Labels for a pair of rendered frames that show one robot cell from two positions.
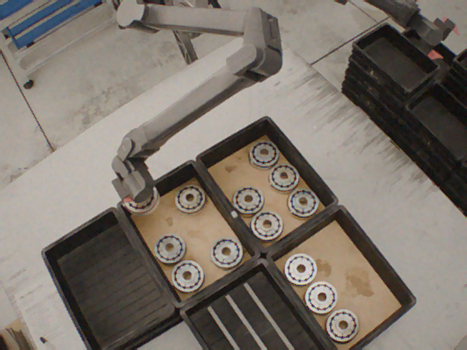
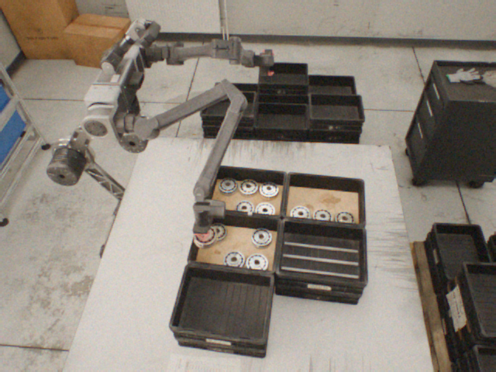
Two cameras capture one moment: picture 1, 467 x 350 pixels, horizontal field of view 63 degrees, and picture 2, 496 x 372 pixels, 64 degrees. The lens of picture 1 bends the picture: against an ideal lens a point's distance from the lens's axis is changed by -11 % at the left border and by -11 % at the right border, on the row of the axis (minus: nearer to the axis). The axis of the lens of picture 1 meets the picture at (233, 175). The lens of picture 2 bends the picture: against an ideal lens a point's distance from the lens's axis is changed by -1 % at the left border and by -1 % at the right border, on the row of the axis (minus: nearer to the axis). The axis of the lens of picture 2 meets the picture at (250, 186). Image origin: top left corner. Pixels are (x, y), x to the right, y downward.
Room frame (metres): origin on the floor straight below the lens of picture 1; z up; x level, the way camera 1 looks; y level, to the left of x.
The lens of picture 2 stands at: (-0.25, 0.87, 2.51)
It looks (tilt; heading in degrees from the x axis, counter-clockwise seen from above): 51 degrees down; 310
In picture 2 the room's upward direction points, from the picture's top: 2 degrees counter-clockwise
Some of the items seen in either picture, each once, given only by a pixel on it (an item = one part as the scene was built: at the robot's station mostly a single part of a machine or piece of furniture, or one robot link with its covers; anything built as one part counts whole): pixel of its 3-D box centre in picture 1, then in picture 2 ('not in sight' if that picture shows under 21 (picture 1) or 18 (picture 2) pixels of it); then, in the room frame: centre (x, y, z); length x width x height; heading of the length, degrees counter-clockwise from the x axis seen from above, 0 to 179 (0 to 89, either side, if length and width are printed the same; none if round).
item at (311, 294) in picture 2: not in sight; (318, 267); (0.09, -0.04, 0.76); 0.40 x 0.30 x 0.12; 29
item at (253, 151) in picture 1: (263, 152); (228, 184); (0.72, -0.11, 0.86); 0.10 x 0.10 x 0.01
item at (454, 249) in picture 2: not in sight; (456, 260); (-0.49, -0.86, 0.26); 0.40 x 0.30 x 0.23; 123
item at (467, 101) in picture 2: not in sight; (461, 130); (-0.11, -1.81, 0.45); 0.60 x 0.45 x 0.90; 33
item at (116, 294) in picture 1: (108, 283); (224, 306); (0.29, 0.42, 0.87); 0.40 x 0.30 x 0.11; 29
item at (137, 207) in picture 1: (140, 196); (204, 235); (0.51, 0.27, 1.05); 0.10 x 0.10 x 0.01
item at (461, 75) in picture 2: not in sight; (465, 75); (0.03, -1.81, 0.88); 0.25 x 0.19 x 0.03; 33
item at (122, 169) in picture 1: (125, 168); (201, 210); (0.50, 0.27, 1.23); 0.07 x 0.06 x 0.07; 33
